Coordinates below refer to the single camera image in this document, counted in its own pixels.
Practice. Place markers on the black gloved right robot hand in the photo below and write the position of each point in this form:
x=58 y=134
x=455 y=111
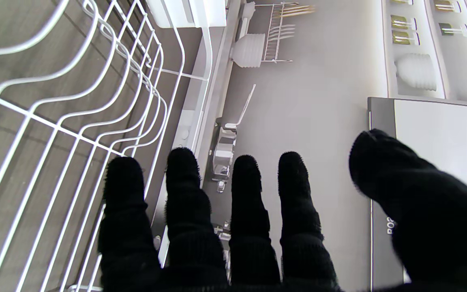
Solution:
x=440 y=227

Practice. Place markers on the backdrop range hood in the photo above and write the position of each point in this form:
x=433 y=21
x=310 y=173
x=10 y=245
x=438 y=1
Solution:
x=440 y=129

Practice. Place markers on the backdrop white bowl stack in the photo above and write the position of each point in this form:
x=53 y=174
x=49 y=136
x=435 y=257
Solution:
x=416 y=73

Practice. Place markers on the backdrop dish rack with plates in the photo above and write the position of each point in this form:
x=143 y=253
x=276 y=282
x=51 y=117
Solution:
x=276 y=36

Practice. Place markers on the backdrop white counter bowl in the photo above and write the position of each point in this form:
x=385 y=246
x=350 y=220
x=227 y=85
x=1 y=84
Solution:
x=249 y=50

